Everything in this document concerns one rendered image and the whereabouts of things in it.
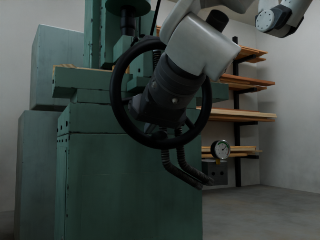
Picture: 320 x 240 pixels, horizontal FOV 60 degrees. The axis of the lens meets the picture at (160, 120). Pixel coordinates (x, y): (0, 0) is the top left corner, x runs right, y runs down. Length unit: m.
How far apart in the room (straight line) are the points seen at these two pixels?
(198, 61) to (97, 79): 0.48
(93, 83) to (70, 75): 0.07
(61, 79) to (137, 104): 0.34
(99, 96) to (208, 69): 0.48
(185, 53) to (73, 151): 0.50
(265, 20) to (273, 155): 3.80
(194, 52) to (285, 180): 4.32
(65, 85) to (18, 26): 2.65
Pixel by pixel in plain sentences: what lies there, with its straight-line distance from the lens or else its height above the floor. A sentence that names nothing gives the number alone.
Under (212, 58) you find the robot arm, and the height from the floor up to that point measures 0.81.
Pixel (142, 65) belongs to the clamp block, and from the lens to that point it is 0.81.
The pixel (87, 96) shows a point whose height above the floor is 0.82.
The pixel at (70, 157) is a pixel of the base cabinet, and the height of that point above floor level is 0.64.
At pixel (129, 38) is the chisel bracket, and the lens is 1.05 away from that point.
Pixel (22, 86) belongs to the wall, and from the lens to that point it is 3.29.
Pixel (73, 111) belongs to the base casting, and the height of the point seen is 0.77.
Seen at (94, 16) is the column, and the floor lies 1.22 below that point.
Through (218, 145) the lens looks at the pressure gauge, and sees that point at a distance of 0.93.
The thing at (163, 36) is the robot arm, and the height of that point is 0.85.
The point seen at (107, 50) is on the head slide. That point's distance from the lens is 1.16.
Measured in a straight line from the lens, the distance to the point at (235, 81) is 4.01.
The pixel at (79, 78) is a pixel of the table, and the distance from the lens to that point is 0.85.
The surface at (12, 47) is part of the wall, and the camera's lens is 3.38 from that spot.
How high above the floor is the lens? 0.68
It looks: 5 degrees up
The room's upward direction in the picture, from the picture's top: straight up
